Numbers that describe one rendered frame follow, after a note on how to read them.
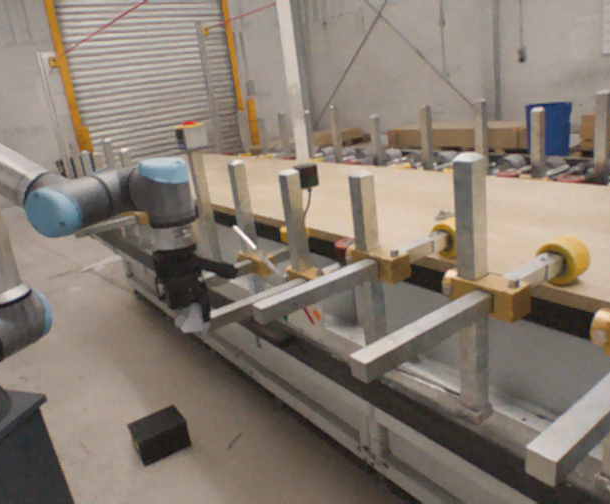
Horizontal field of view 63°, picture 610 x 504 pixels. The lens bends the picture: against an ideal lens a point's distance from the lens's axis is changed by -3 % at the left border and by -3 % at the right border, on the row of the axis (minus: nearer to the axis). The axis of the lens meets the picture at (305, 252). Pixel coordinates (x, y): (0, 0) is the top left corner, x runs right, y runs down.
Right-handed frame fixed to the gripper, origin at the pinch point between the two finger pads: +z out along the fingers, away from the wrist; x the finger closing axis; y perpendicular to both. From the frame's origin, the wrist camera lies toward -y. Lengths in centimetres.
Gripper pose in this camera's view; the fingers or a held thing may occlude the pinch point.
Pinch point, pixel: (205, 332)
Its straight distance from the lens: 111.6
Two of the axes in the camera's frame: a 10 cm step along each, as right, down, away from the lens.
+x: 5.8, 1.8, -7.9
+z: 1.1, 9.5, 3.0
